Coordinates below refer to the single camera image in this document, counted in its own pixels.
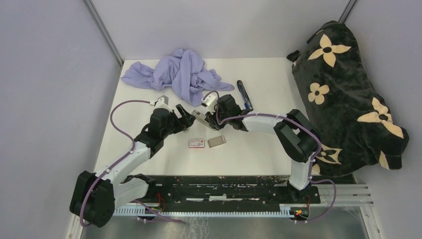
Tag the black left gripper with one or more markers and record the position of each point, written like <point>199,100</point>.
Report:
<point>185,121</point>

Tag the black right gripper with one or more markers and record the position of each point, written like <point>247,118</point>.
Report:
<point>211,119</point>

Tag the red white staple box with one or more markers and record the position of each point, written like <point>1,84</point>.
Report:
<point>197,143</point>

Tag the blue stapler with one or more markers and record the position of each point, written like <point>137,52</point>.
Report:
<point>247,101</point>

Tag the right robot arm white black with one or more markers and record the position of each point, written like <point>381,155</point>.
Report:
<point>296,134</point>

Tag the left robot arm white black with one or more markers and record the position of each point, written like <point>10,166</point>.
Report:
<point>97,194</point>

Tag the purple crumpled cloth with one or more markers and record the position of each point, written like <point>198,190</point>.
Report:
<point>184,71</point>

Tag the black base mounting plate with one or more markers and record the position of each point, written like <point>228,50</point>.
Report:
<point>218,194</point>

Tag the black floral plush pillow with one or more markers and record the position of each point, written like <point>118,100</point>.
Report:
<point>353,121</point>

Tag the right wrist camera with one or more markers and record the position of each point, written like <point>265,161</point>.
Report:
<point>209,101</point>

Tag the aluminium rail frame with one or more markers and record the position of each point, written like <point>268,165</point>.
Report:
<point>343,194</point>

